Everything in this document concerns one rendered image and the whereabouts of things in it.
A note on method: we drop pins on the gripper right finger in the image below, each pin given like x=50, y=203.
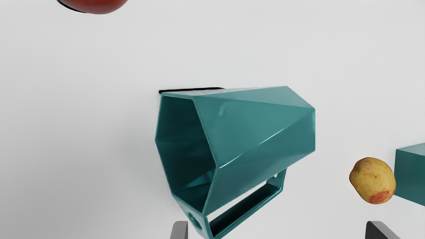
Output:
x=377, y=231

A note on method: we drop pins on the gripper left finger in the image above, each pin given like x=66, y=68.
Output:
x=179, y=231

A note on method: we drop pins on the teal faceted mug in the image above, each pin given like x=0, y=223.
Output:
x=245, y=139

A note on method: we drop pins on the yellow potato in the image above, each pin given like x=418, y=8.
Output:
x=372, y=180

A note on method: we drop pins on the teal block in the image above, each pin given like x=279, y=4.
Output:
x=411, y=174

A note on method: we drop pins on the red apple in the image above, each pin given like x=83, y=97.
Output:
x=94, y=5

